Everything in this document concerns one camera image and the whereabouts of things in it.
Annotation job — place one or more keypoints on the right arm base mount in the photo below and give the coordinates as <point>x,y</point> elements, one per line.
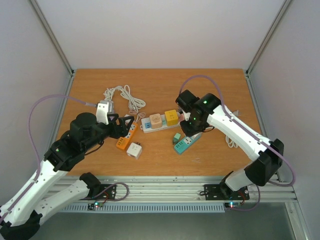
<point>212,192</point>

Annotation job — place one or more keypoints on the pink cube adapter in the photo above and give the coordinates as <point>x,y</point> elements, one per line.
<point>181,117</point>

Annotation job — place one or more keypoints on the teal power strip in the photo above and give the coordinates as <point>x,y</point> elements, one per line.
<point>186,143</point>

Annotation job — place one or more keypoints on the grey slotted cable duct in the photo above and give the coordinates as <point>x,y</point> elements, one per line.
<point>145,208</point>

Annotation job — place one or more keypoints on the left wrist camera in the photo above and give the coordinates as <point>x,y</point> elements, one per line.
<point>104,107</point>

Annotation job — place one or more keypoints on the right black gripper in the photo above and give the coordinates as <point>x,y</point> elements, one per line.
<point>187,127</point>

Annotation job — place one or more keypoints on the yellow cube adapter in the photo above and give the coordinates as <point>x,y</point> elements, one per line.
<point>171,117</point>

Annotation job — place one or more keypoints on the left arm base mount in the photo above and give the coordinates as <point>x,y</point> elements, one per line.
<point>104,191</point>

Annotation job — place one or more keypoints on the green plug adapter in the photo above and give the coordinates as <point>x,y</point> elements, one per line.
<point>176,138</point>

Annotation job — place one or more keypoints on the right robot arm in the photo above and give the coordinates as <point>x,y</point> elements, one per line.
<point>208,111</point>

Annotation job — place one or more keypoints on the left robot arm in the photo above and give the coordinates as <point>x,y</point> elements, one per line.
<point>23,215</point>

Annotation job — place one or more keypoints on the orange power strip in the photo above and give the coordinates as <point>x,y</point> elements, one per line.
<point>124,142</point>

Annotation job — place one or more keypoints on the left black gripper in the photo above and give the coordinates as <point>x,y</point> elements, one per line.
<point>123,130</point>

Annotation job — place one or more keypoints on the peach cube adapter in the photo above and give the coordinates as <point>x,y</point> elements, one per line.
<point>156,121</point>

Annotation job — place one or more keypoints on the white cube adapter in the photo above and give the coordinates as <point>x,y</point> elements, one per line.
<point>134,150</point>

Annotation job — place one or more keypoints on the white multicolour power strip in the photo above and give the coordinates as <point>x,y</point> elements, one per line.
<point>146,126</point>

